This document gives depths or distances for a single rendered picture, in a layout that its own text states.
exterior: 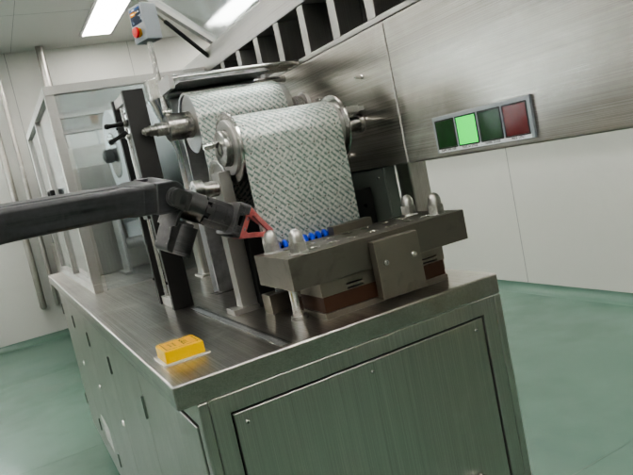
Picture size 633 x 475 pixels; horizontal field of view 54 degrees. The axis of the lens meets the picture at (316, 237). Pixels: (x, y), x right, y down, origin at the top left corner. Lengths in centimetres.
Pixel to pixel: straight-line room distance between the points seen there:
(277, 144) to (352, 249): 30
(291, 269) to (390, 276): 19
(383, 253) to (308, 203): 24
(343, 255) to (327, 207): 23
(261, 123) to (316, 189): 18
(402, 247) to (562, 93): 39
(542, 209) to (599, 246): 46
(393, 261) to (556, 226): 319
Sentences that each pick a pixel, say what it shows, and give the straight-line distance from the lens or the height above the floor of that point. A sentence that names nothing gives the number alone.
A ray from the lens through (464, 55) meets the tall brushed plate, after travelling 119.
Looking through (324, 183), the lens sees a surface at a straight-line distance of 135.
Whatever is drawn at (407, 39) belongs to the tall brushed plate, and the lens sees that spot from 131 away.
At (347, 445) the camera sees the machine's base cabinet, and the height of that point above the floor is 70.
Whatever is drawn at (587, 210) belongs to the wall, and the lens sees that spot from 413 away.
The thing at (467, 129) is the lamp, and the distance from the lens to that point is 119.
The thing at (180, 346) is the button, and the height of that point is 92.
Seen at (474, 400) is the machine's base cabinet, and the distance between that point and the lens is 129.
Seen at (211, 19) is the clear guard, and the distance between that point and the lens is 220.
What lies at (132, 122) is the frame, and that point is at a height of 136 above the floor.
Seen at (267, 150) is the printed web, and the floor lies 123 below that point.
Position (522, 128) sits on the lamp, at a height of 117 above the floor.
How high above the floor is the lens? 119
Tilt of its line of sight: 7 degrees down
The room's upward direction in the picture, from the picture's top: 12 degrees counter-clockwise
